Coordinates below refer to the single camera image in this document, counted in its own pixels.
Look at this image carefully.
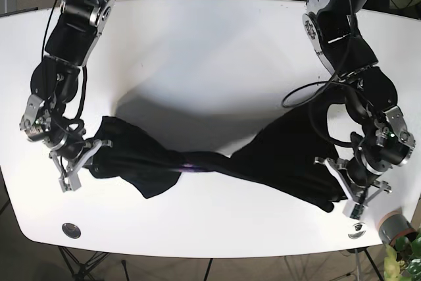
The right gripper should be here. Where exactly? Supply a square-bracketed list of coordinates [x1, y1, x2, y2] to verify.
[20, 97, 113, 193]

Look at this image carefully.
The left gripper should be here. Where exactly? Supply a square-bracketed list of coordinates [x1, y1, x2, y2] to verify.
[314, 120, 415, 220]

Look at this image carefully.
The black T-shirt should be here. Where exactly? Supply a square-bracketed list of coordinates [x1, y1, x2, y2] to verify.
[88, 105, 346, 213]

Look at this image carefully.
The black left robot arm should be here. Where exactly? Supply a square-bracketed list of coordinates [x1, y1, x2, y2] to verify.
[287, 0, 416, 219]

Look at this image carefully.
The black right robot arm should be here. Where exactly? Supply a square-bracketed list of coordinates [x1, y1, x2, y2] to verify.
[20, 0, 115, 192]

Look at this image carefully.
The right silver table grommet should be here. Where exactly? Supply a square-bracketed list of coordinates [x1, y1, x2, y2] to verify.
[347, 222, 367, 240]

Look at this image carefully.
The silver table grommet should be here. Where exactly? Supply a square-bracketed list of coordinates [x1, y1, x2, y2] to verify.
[347, 222, 367, 240]
[62, 223, 82, 239]

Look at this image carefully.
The grey plant pot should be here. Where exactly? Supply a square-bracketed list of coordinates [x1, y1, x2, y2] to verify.
[377, 211, 418, 246]

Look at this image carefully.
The left silver table grommet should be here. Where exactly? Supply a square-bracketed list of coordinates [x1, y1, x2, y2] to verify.
[62, 223, 82, 239]

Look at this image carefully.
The green potted plant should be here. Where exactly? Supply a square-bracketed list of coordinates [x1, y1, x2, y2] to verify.
[384, 232, 420, 281]

